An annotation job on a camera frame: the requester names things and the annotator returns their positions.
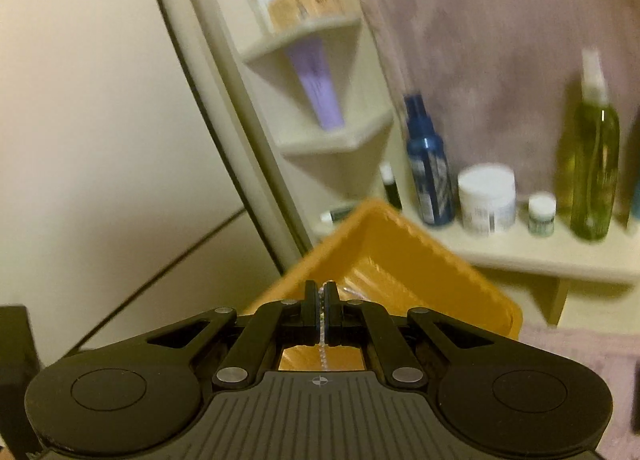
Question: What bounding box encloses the lilac tube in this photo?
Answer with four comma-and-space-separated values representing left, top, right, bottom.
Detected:
287, 38, 346, 131

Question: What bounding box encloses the lilac table towel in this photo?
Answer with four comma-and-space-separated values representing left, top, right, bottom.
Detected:
520, 323, 640, 460

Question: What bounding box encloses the tan box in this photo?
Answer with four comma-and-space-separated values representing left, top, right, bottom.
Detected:
267, 0, 346, 31

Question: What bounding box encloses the orange plastic tray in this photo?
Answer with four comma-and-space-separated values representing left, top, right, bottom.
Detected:
240, 197, 523, 372

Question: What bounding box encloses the green spray bottle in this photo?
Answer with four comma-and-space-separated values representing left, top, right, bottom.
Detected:
560, 48, 621, 241

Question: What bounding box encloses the black tube with white cap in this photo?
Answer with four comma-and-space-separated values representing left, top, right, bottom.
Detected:
320, 203, 358, 223

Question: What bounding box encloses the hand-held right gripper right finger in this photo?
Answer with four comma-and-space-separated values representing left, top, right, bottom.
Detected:
325, 281, 501, 387

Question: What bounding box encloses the white jar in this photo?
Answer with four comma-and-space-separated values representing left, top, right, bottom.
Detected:
457, 163, 517, 237

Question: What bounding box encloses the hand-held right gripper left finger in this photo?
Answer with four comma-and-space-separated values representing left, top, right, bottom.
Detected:
145, 280, 325, 389

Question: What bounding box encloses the white pearl necklace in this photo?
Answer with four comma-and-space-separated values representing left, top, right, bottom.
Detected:
315, 280, 361, 372

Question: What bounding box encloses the blue spray bottle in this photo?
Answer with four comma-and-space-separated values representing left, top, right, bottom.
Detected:
404, 94, 457, 227

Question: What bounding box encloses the pink hanging towel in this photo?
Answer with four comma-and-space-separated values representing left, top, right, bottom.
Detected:
332, 0, 640, 221

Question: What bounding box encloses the blue and white tube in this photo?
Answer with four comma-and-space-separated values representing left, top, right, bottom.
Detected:
627, 180, 640, 228

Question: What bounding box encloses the cream shelf unit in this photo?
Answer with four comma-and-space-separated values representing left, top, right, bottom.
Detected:
140, 0, 640, 326

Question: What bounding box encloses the small green jar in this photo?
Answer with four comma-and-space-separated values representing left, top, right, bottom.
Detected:
527, 191, 557, 236

